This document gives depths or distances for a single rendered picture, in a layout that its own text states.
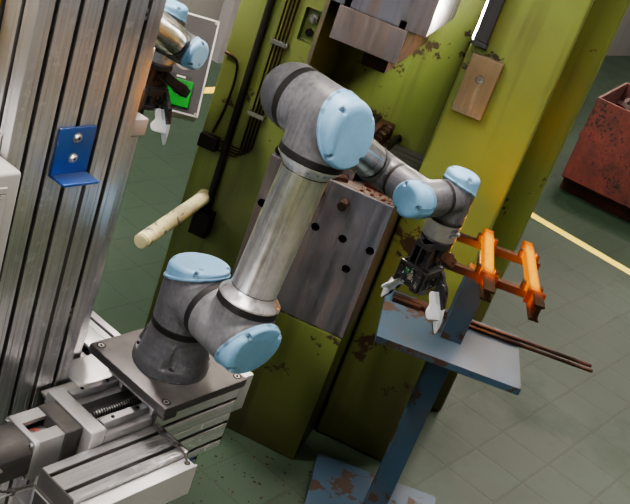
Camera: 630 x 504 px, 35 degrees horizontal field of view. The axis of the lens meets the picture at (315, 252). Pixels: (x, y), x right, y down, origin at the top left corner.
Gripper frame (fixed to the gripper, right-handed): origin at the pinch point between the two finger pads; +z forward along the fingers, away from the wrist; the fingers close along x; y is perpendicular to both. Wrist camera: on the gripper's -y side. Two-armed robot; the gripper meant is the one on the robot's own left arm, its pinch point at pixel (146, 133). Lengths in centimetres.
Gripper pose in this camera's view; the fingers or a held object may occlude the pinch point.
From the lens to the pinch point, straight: 267.3
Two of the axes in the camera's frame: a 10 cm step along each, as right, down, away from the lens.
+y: -6.2, 1.5, -7.7
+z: -3.1, 8.5, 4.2
